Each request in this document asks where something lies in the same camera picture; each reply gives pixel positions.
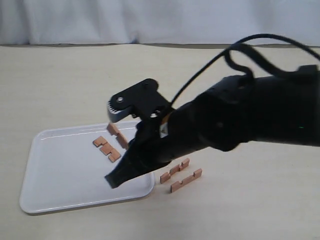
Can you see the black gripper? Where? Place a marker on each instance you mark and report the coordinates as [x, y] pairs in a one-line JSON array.
[[158, 142]]

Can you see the notched wooden bar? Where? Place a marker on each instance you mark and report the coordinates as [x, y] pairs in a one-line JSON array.
[[179, 184], [167, 175], [114, 131], [107, 149]]

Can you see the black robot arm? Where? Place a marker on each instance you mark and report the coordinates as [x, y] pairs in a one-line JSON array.
[[233, 111]]

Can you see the white plastic tray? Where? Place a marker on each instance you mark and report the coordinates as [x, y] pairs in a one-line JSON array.
[[66, 171]]

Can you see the white backdrop cloth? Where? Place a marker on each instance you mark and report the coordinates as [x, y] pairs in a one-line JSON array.
[[45, 22]]

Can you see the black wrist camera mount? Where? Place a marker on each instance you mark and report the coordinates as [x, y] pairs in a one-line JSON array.
[[141, 100]]

